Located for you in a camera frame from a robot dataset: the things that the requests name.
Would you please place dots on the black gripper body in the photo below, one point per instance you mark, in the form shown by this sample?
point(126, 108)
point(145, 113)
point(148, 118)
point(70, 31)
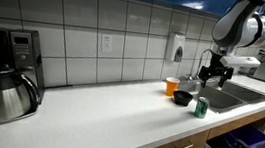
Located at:
point(215, 70)

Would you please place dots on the green soda can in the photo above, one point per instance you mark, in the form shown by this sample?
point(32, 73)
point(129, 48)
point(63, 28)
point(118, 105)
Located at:
point(201, 107)

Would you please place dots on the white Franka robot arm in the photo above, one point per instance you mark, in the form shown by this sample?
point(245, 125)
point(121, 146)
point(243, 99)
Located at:
point(242, 22)

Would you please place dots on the black bowl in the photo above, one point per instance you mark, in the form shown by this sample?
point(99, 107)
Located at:
point(182, 98)

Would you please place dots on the chrome sink faucet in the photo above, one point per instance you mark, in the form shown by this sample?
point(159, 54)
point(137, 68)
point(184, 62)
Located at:
point(201, 60)

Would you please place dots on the stainless steel double sink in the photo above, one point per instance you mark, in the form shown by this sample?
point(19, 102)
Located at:
point(237, 94)

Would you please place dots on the orange paper cup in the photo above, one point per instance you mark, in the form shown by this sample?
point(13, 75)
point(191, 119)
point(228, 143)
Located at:
point(171, 87)

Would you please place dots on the wooden under-sink panel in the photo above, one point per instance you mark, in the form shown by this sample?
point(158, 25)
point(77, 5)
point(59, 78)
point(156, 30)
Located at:
point(237, 123)

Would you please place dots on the blue plastic bin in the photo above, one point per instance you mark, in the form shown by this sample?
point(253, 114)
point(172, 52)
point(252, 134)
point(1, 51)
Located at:
point(249, 135)

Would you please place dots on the black coffee maker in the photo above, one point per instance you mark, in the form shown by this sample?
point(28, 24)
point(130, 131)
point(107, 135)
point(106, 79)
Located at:
point(21, 51)

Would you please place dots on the stainless steel coffee carafe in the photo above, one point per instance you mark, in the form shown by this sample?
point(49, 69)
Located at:
point(5, 98)

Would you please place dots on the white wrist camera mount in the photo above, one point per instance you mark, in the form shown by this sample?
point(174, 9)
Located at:
point(241, 61)

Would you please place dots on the white wall soap dispenser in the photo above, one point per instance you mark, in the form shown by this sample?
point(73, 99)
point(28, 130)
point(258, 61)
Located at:
point(175, 48)

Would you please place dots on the white wall outlet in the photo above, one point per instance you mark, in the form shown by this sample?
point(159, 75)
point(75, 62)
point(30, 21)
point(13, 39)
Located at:
point(107, 43)

